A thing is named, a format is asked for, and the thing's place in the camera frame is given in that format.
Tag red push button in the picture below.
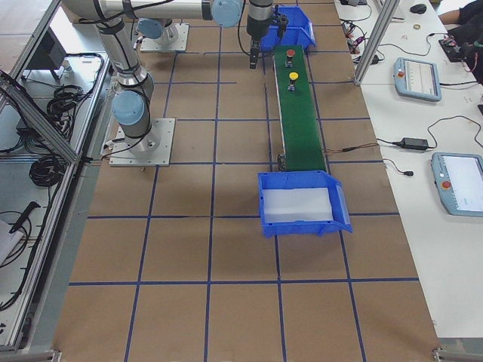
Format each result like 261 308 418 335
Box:
285 49 296 68

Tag blue bin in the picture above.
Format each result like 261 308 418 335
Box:
258 170 352 238
260 5 316 52

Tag left blue bin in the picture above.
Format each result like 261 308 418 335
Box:
260 5 316 52

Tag right white foam pad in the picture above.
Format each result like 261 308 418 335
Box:
261 188 334 223

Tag right blue bin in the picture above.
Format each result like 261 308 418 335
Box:
258 170 352 238

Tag far teach pendant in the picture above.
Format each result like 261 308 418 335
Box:
393 57 441 102

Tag yellow push button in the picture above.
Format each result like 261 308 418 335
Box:
288 72 299 91

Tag green conveyor belt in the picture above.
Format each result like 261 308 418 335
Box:
273 45 326 171

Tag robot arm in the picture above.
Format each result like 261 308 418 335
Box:
137 18 179 45
62 1 288 90

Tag near teach pendant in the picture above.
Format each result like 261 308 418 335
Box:
431 152 482 217

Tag teach pendant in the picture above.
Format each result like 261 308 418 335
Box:
393 57 441 102
431 152 482 217

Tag aluminium frame post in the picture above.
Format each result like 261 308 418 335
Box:
353 0 399 85

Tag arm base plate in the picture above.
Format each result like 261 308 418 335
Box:
140 23 189 53
109 118 176 167

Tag black power adapter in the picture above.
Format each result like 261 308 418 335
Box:
401 137 429 151

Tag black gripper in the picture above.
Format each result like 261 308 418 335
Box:
247 0 288 69

